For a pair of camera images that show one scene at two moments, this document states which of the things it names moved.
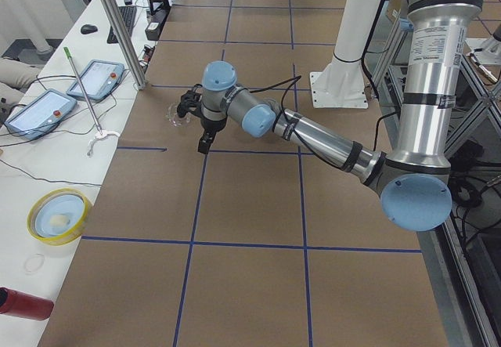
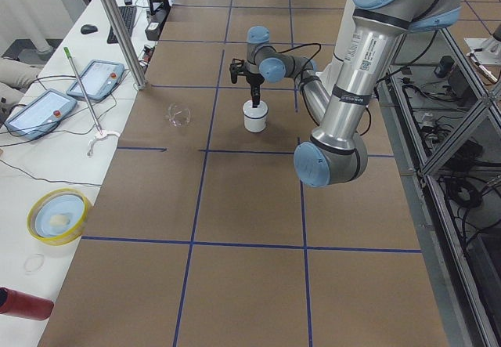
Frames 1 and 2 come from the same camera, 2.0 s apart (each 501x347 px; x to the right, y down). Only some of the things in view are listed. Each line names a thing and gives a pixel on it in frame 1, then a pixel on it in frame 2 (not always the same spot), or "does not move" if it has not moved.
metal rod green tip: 69,56 does not move
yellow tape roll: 57,215 does not move
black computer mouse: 87,29 does not move
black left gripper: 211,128 → 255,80
